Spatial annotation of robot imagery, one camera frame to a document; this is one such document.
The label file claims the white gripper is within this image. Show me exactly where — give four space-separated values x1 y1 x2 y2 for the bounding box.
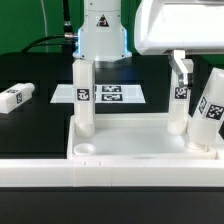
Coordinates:
134 0 224 88

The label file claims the white desk top tray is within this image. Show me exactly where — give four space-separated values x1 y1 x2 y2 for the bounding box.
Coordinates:
67 113 224 160

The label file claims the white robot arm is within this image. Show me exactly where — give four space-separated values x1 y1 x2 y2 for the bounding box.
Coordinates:
74 0 224 87

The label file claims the fiducial marker sheet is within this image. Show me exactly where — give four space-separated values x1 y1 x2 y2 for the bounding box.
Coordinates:
51 84 145 104

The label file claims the white L-shaped fence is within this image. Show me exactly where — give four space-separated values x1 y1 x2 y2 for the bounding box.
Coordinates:
0 144 224 187

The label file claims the black cable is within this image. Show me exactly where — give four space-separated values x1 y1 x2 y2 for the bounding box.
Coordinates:
21 0 80 53

